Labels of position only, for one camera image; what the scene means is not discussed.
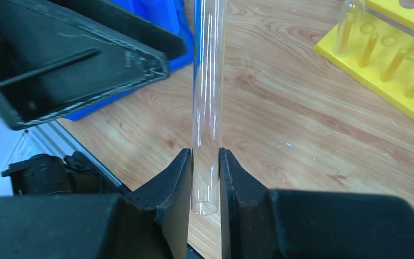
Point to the yellow test tube rack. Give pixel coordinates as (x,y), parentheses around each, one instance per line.
(382,55)

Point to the clear test tube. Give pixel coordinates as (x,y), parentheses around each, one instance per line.
(350,17)
(208,81)

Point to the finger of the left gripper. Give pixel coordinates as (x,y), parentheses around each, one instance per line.
(54,61)
(121,20)

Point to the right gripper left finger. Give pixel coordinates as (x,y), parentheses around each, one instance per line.
(150,222)

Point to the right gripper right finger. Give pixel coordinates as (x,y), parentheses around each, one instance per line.
(258,222)

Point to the blue plastic bin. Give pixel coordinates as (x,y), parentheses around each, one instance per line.
(169,15)

